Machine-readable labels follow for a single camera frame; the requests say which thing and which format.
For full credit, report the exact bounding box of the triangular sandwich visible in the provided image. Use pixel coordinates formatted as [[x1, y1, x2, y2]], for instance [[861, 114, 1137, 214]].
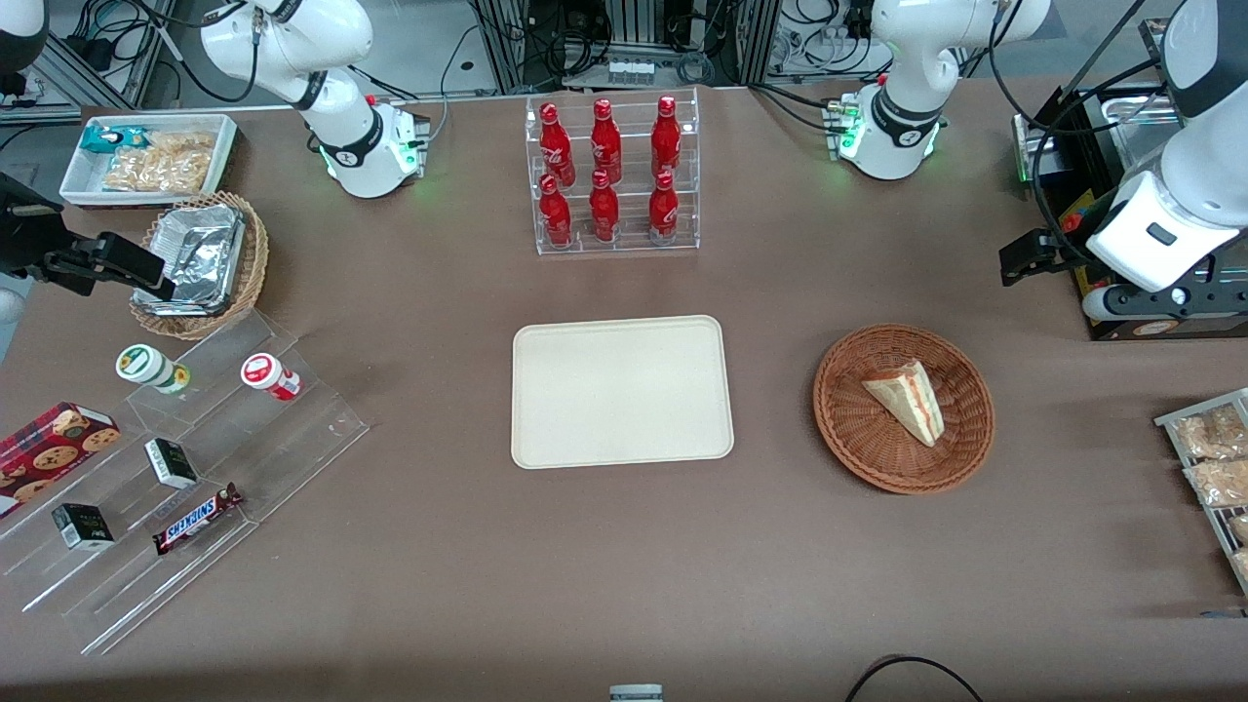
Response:
[[861, 359, 946, 449]]

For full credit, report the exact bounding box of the round brown wicker basket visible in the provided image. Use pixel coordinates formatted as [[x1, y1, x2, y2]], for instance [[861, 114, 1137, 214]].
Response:
[[812, 323, 996, 495]]

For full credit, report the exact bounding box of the small black carton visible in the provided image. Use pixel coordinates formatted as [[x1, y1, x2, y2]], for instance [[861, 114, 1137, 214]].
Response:
[[143, 437, 200, 490], [51, 502, 116, 552]]

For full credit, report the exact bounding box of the teal snack packet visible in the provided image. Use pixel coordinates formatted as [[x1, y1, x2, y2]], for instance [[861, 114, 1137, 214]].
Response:
[[79, 126, 149, 156]]

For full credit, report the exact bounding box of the snickers chocolate bar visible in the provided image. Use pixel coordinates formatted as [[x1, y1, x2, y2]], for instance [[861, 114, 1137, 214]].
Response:
[[152, 483, 244, 557]]

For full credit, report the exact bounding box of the clear bag of chips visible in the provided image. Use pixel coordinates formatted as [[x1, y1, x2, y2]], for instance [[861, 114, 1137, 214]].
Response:
[[101, 131, 217, 194]]

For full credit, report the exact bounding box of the tray of packaged snacks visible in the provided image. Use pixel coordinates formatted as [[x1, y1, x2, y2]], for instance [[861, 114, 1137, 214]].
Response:
[[1154, 387, 1248, 597]]

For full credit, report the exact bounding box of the black table cable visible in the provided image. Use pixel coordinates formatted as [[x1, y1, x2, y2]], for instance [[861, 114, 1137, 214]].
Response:
[[843, 654, 987, 702]]

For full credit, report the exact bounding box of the clear acrylic bottle rack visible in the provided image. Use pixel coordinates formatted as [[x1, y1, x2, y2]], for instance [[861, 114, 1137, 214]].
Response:
[[524, 87, 701, 257]]

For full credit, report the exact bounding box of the beige rectangular tray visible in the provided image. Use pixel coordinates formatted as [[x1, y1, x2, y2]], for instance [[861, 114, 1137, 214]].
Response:
[[510, 314, 735, 471]]

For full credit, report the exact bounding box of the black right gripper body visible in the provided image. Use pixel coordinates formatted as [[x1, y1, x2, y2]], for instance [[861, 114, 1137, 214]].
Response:
[[0, 173, 71, 285]]

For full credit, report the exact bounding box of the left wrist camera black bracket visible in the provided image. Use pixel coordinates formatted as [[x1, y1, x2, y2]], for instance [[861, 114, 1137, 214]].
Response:
[[1081, 280, 1248, 324]]

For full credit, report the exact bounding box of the red cola bottle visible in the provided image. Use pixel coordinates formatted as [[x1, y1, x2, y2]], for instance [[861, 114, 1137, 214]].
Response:
[[538, 175, 574, 249], [588, 170, 621, 244], [589, 98, 624, 185], [647, 172, 681, 241], [650, 95, 683, 179], [538, 102, 577, 188]]

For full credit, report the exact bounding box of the white rectangular snack bin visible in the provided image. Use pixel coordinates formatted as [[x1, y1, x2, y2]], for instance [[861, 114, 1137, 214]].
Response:
[[59, 113, 241, 210]]

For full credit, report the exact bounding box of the red cookie box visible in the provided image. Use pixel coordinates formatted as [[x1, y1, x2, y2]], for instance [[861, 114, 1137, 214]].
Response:
[[0, 401, 122, 520]]

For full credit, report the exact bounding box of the aluminium frame rack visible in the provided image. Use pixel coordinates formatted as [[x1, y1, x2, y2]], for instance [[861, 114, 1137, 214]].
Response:
[[473, 0, 784, 96]]

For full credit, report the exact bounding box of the silver foil container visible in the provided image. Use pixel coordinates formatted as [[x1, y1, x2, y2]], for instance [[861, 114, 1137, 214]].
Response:
[[131, 204, 246, 317]]

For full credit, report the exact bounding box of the light wicker basket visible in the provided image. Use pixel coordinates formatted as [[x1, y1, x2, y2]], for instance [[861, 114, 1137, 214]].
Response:
[[129, 191, 270, 341]]

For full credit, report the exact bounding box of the clear acrylic stepped shelf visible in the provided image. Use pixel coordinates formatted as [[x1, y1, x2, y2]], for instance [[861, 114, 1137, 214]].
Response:
[[0, 309, 371, 657]]

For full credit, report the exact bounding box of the green lid white cup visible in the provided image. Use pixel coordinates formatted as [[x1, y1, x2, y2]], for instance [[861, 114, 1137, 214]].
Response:
[[115, 344, 192, 396]]

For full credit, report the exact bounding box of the black hot food display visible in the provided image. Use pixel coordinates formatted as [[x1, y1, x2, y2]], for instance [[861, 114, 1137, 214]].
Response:
[[1011, 18, 1248, 341]]

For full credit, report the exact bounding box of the steel food pan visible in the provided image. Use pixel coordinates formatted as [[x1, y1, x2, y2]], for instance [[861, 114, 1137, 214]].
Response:
[[1110, 88, 1189, 175]]

